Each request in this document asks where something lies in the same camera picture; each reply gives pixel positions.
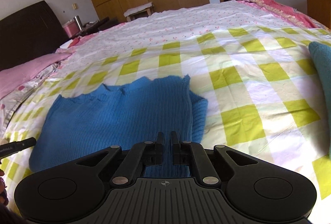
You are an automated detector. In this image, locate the wooden desk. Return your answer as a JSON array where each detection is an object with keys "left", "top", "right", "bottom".
[{"left": 304, "top": 0, "right": 331, "bottom": 31}]

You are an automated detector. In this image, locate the blue knit sweater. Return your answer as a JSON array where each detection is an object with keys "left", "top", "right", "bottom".
[{"left": 28, "top": 74, "right": 209, "bottom": 178}]

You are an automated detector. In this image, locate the teal folded cloth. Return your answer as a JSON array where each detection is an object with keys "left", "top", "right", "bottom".
[{"left": 308, "top": 41, "right": 331, "bottom": 160}]

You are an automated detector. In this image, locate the dark bedside table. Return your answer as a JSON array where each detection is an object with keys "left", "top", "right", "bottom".
[{"left": 78, "top": 17, "right": 117, "bottom": 34}]

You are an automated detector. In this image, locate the pink box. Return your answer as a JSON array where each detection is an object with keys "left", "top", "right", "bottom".
[{"left": 62, "top": 21, "right": 78, "bottom": 39}]

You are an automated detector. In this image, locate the green checked blanket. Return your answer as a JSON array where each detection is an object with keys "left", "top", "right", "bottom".
[{"left": 0, "top": 27, "right": 331, "bottom": 201}]

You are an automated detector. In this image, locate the white floral bed sheet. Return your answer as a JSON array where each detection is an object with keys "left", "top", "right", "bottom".
[{"left": 55, "top": 0, "right": 322, "bottom": 71}]

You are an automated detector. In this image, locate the patterned bed cover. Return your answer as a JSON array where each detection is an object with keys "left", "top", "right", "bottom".
[{"left": 0, "top": 59, "right": 68, "bottom": 144}]

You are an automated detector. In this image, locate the dark headboard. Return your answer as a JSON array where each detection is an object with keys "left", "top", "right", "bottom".
[{"left": 0, "top": 0, "right": 69, "bottom": 72}]

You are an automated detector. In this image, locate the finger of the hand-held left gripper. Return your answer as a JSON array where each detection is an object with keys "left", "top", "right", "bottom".
[{"left": 0, "top": 137, "right": 37, "bottom": 159}]

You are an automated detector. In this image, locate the small wooden stool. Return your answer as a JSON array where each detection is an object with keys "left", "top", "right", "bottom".
[{"left": 123, "top": 1, "right": 155, "bottom": 22}]

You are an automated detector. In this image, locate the pink pillow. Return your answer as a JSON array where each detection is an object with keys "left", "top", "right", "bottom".
[{"left": 0, "top": 52, "right": 72, "bottom": 101}]

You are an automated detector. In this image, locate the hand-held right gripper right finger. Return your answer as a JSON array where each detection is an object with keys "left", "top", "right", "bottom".
[{"left": 169, "top": 131, "right": 261, "bottom": 186}]

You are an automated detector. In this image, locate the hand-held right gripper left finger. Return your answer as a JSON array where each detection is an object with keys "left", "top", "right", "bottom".
[{"left": 74, "top": 132, "right": 164, "bottom": 186}]

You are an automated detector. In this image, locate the pink patterned quilt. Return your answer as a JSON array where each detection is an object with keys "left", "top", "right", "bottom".
[{"left": 236, "top": 0, "right": 325, "bottom": 30}]

